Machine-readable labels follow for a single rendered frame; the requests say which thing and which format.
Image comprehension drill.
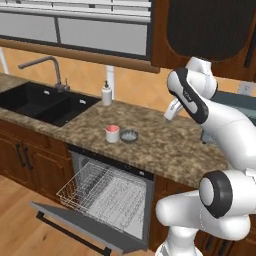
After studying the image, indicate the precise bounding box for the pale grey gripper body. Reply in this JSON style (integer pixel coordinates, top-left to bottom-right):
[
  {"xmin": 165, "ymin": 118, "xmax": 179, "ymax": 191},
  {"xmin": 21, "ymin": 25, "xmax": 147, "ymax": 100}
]
[{"xmin": 163, "ymin": 98, "xmax": 184, "ymax": 123}]

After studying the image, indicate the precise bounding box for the small grey bowl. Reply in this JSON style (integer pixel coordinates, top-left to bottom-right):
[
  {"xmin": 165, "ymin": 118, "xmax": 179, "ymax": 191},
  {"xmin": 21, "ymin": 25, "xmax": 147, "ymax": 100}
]
[{"xmin": 119, "ymin": 129, "xmax": 140, "ymax": 145}]

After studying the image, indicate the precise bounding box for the white cup with red inside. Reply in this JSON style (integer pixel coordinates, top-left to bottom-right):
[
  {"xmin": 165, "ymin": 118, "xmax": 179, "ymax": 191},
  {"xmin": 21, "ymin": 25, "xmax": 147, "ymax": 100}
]
[{"xmin": 105, "ymin": 124, "xmax": 121, "ymax": 144}]

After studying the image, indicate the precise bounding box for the dishwasher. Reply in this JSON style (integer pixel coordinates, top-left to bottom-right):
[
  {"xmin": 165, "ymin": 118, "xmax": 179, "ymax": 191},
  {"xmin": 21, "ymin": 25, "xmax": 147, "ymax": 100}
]
[{"xmin": 29, "ymin": 144, "xmax": 156, "ymax": 256}]

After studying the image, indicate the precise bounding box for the brown cupboard door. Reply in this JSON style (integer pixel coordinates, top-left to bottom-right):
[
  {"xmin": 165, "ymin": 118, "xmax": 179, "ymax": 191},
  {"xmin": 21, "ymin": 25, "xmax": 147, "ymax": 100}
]
[
  {"xmin": 24, "ymin": 145, "xmax": 74, "ymax": 205},
  {"xmin": 0, "ymin": 132, "xmax": 36, "ymax": 192}
]

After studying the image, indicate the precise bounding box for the grey dishwasher door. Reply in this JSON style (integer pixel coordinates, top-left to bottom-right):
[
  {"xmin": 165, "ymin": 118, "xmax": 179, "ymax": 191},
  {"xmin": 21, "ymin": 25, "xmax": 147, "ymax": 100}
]
[{"xmin": 29, "ymin": 201, "xmax": 148, "ymax": 256}]

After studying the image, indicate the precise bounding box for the white soap dispenser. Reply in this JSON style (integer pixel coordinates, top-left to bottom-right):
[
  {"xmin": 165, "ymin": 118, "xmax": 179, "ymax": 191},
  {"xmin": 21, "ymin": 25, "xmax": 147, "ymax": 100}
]
[{"xmin": 101, "ymin": 79, "xmax": 114, "ymax": 107}]

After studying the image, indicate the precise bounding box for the white vertical strip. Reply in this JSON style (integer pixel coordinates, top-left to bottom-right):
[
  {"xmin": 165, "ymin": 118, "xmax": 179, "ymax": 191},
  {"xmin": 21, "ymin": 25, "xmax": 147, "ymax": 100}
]
[{"xmin": 105, "ymin": 65, "xmax": 116, "ymax": 101}]

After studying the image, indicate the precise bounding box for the brown wooden window sill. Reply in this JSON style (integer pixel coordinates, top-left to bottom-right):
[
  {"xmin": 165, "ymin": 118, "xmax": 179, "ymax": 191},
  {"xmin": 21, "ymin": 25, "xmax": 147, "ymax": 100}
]
[{"xmin": 0, "ymin": 37, "xmax": 161, "ymax": 75}]

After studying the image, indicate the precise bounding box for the grey sink tap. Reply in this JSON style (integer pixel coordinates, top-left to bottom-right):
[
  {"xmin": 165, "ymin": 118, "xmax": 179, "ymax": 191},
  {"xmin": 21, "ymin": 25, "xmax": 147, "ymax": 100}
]
[{"xmin": 17, "ymin": 55, "xmax": 71, "ymax": 94}]

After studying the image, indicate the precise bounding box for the black double sink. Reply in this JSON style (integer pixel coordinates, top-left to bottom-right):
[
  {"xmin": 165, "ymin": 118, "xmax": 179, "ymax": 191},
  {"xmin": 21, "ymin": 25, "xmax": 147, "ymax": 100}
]
[{"xmin": 0, "ymin": 81, "xmax": 102, "ymax": 128}]

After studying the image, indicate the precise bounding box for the brown drawer front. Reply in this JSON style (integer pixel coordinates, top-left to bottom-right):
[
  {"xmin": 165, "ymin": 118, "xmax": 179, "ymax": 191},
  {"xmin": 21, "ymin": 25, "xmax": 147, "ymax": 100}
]
[{"xmin": 0, "ymin": 119, "xmax": 70, "ymax": 150}]

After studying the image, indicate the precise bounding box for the white wall socket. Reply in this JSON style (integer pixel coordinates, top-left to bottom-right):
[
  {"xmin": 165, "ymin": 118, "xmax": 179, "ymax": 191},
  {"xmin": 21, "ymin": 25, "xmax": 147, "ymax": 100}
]
[{"xmin": 237, "ymin": 80, "xmax": 256, "ymax": 96}]

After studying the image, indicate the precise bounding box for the black wall cupboard handle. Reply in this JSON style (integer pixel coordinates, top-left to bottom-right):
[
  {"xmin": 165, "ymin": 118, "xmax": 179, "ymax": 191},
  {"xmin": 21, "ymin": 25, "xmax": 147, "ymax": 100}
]
[{"xmin": 243, "ymin": 31, "xmax": 256, "ymax": 69}]

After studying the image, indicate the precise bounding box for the white wire dishwasher rack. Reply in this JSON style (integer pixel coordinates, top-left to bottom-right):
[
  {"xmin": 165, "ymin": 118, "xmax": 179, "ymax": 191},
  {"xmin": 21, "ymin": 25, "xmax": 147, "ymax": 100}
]
[{"xmin": 55, "ymin": 160, "xmax": 148, "ymax": 234}]

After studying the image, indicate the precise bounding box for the window with grey frame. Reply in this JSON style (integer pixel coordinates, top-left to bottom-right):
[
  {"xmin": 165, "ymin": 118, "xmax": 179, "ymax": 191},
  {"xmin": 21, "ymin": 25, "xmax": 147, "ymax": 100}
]
[{"xmin": 0, "ymin": 0, "xmax": 155, "ymax": 62}]

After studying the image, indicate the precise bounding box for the black cupboard door handle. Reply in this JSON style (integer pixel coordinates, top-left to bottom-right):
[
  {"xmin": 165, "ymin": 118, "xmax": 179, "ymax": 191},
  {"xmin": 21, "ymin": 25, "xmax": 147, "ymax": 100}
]
[
  {"xmin": 203, "ymin": 234, "xmax": 215, "ymax": 252},
  {"xmin": 14, "ymin": 142, "xmax": 27, "ymax": 168},
  {"xmin": 22, "ymin": 145, "xmax": 34, "ymax": 172},
  {"xmin": 217, "ymin": 239, "xmax": 232, "ymax": 256}
]

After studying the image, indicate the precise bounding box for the black dishwasher door handle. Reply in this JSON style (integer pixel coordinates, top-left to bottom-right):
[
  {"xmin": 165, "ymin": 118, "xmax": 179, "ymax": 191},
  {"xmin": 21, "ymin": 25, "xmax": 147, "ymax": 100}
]
[{"xmin": 35, "ymin": 210, "xmax": 112, "ymax": 256}]

